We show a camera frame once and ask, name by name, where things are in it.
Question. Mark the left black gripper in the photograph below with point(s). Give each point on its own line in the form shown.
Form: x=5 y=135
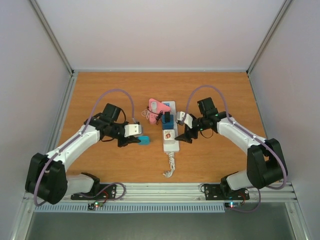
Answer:
x=129 y=140

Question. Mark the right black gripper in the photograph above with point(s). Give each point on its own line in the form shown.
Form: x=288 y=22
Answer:
x=189 y=134

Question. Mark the white power strip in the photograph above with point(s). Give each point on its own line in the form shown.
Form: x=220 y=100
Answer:
x=175 y=147

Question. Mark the teal cube plug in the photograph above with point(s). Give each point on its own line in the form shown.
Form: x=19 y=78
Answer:
x=144 y=140

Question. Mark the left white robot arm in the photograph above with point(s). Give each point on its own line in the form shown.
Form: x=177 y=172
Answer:
x=47 y=173

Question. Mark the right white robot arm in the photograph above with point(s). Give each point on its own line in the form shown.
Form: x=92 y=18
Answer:
x=265 y=163

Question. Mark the white cube plug with picture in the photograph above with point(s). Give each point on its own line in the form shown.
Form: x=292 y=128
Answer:
x=168 y=136

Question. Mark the blue cube socket adapter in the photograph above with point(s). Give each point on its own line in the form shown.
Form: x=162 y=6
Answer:
x=168 y=125

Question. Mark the black plug adapter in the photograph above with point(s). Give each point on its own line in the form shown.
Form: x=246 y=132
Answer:
x=167 y=117

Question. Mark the pink triangular socket adapter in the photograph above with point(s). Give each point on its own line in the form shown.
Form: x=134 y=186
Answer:
x=160 y=107

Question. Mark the small white charger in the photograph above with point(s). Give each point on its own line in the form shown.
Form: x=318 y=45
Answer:
x=154 y=106

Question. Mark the left small circuit board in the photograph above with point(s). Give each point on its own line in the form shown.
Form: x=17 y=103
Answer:
x=95 y=205

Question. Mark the small circuit board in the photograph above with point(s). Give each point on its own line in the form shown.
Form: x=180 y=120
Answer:
x=95 y=205
x=232 y=205

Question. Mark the right small circuit board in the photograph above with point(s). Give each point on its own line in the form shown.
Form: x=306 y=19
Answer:
x=232 y=205

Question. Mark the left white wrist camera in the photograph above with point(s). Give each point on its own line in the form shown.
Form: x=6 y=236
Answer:
x=133 y=130

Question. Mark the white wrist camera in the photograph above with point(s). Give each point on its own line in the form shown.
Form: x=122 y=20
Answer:
x=133 y=130
x=183 y=118

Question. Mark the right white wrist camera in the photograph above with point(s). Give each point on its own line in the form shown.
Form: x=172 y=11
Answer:
x=183 y=118

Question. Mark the front aluminium rail frame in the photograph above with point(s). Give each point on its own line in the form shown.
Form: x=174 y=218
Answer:
x=188 y=192

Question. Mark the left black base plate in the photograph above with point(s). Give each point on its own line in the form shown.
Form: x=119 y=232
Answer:
x=105 y=191

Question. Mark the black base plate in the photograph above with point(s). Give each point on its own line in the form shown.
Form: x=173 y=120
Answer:
x=105 y=191
x=214 y=192

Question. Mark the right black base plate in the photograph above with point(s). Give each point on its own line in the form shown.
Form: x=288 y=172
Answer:
x=214 y=192

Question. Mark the left aluminium rail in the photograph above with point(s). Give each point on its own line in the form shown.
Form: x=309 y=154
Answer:
x=61 y=115

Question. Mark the grey slotted cable duct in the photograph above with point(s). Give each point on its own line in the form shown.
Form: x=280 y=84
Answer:
x=133 y=208

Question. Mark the left aluminium corner post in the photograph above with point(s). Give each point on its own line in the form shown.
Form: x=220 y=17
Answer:
x=48 y=30

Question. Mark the aluminium corner post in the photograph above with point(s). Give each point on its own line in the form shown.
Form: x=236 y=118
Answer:
x=48 y=30
x=269 y=34

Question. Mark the right aluminium corner post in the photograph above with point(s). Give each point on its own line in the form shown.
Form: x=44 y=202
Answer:
x=269 y=34

